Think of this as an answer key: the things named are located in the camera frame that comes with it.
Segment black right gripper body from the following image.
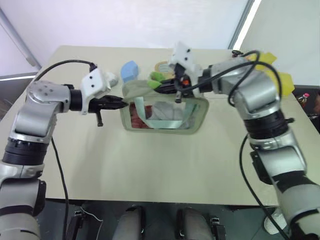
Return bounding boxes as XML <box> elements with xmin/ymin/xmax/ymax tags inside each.
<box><xmin>174</xmin><ymin>63</ymin><xmax>201</xmax><ymax>104</ymax></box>

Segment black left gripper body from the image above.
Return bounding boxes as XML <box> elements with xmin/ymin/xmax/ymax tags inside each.
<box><xmin>87</xmin><ymin>95</ymin><xmax>114</xmax><ymax>127</ymax></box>

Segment green plush keychain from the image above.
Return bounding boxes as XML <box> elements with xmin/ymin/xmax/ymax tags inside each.
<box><xmin>146</xmin><ymin>71</ymin><xmax>167</xmax><ymax>89</ymax></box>

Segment green clear-window zip pouch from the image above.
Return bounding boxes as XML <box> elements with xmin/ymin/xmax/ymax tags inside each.
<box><xmin>119</xmin><ymin>79</ymin><xmax>210</xmax><ymax>136</ymax></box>

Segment white cloth inside pouch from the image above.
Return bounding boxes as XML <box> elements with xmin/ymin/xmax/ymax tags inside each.
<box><xmin>149</xmin><ymin>99</ymin><xmax>188</xmax><ymax>124</ymax></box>

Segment red items inside pouch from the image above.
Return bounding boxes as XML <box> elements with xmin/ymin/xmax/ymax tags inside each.
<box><xmin>129</xmin><ymin>103</ymin><xmax>153</xmax><ymax>130</ymax></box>

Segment beige tape roll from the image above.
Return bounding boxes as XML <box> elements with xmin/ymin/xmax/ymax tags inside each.
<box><xmin>154</xmin><ymin>60</ymin><xmax>176</xmax><ymax>76</ymax></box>

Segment blue foam block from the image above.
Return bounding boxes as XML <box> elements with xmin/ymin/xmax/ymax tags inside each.
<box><xmin>120</xmin><ymin>60</ymin><xmax>140</xmax><ymax>83</ymax></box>

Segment yellow translucent plastic piece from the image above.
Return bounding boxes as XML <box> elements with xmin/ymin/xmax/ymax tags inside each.
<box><xmin>264</xmin><ymin>69</ymin><xmax>295</xmax><ymax>97</ymax></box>
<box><xmin>249</xmin><ymin>51</ymin><xmax>278</xmax><ymax>66</ymax></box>

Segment dark grey rounded shape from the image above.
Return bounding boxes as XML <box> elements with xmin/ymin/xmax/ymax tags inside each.
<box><xmin>117</xmin><ymin>204</ymin><xmax>147</xmax><ymax>240</ymax></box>

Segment bottle with red cap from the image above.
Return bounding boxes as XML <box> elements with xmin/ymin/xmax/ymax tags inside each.
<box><xmin>297</xmin><ymin>92</ymin><xmax>312</xmax><ymax>108</ymax></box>

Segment white round floor object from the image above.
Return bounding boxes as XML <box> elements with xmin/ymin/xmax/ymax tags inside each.
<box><xmin>263</xmin><ymin>207</ymin><xmax>288</xmax><ymax>235</ymax></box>

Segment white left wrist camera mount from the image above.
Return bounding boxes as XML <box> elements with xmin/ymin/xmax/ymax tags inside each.
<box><xmin>79</xmin><ymin>69</ymin><xmax>112</xmax><ymax>116</ymax></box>

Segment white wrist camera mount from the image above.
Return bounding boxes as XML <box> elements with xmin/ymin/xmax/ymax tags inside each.
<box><xmin>167</xmin><ymin>41</ymin><xmax>204</xmax><ymax>98</ymax></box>
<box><xmin>79</xmin><ymin>69</ymin><xmax>112</xmax><ymax>116</ymax></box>

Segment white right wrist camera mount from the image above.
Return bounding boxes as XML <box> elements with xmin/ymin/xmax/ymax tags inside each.
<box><xmin>167</xmin><ymin>41</ymin><xmax>204</xmax><ymax>98</ymax></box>

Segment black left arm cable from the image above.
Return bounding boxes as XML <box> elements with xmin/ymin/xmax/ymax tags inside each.
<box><xmin>33</xmin><ymin>59</ymin><xmax>98</xmax><ymax>240</ymax></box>

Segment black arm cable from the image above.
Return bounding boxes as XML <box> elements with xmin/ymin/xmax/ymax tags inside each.
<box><xmin>174</xmin><ymin>49</ymin><xmax>292</xmax><ymax>240</ymax></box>
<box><xmin>33</xmin><ymin>59</ymin><xmax>98</xmax><ymax>240</ymax></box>

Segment grey window frame post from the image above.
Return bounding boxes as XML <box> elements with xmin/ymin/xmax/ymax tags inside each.
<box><xmin>0</xmin><ymin>6</ymin><xmax>42</xmax><ymax>71</ymax></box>
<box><xmin>227</xmin><ymin>0</ymin><xmax>256</xmax><ymax>51</ymax></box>

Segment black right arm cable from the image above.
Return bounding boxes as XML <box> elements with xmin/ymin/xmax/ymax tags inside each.
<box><xmin>174</xmin><ymin>49</ymin><xmax>292</xmax><ymax>240</ymax></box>

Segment black bracket under table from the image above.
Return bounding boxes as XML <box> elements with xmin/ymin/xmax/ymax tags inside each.
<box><xmin>66</xmin><ymin>203</ymin><xmax>87</xmax><ymax>240</ymax></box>
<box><xmin>209</xmin><ymin>216</ymin><xmax>227</xmax><ymax>240</ymax></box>

